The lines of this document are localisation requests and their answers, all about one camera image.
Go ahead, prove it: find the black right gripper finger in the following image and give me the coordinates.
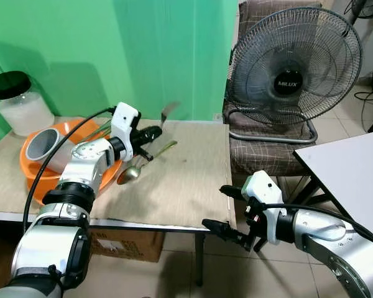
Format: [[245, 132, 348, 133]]
[[202, 219, 248, 246], [219, 184, 248, 202]]

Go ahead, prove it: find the silver metal fork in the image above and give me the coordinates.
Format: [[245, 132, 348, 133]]
[[160, 101, 181, 129]]

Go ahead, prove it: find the golden metal spoon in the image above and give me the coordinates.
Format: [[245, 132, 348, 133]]
[[116, 140, 178, 186]]

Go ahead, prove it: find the wood pattern table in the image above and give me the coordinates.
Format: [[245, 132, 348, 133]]
[[0, 117, 238, 287]]

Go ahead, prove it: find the brown checked chair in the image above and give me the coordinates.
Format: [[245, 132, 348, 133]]
[[223, 0, 325, 178]]

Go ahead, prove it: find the green backdrop screen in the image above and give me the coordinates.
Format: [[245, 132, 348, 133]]
[[0, 0, 239, 150]]

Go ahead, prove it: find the brown cardboard box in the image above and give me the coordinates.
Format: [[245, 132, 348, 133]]
[[89, 227, 166, 263]]

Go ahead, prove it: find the grey white cup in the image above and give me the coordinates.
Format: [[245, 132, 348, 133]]
[[25, 126, 73, 173]]

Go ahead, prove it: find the orange plastic basin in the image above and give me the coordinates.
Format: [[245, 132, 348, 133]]
[[20, 119, 122, 197]]

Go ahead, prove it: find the white table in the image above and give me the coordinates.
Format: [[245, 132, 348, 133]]
[[293, 129, 373, 244]]

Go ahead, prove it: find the clear jar with black lid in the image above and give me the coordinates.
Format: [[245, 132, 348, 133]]
[[0, 71, 55, 137]]

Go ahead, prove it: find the grey Mlux table fan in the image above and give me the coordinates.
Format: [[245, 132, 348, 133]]
[[224, 6, 364, 145]]

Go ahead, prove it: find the black standing fan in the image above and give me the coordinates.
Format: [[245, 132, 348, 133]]
[[347, 0, 373, 20]]

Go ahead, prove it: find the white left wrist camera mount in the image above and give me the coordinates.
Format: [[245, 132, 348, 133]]
[[110, 103, 141, 162]]

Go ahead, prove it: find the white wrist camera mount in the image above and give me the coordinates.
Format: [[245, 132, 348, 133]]
[[241, 171, 284, 244], [110, 103, 141, 162]]

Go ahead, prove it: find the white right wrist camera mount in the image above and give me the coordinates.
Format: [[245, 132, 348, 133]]
[[241, 171, 284, 244]]

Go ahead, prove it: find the green handled utensil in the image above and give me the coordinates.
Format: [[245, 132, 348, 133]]
[[80, 121, 114, 145]]

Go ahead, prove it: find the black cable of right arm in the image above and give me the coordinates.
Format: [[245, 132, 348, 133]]
[[261, 202, 373, 252]]

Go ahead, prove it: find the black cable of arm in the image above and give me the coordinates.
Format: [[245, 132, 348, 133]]
[[261, 202, 373, 252], [22, 107, 116, 233]]

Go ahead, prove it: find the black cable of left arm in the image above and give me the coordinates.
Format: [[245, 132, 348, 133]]
[[22, 107, 116, 233]]

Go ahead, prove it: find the black floor cable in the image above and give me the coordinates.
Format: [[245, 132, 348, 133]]
[[353, 65, 373, 122]]

